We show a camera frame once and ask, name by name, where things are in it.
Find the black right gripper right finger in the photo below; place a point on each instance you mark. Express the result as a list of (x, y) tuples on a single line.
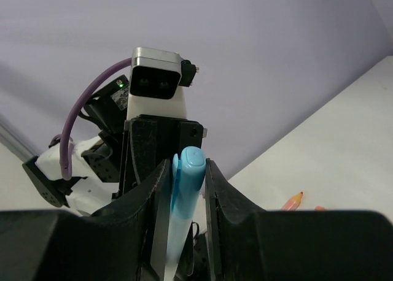
[(246, 242)]

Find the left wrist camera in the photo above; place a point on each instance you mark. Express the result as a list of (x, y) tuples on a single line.
[(157, 82)]

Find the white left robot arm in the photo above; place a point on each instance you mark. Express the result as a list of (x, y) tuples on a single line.
[(95, 163)]

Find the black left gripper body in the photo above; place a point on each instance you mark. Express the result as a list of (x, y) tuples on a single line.
[(168, 146)]

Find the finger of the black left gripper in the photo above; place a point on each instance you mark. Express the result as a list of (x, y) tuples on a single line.
[(144, 137), (190, 134)]

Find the blue highlighter marker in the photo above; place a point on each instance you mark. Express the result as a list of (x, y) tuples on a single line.
[(177, 234)]

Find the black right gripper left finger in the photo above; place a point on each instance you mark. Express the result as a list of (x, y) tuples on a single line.
[(126, 240)]

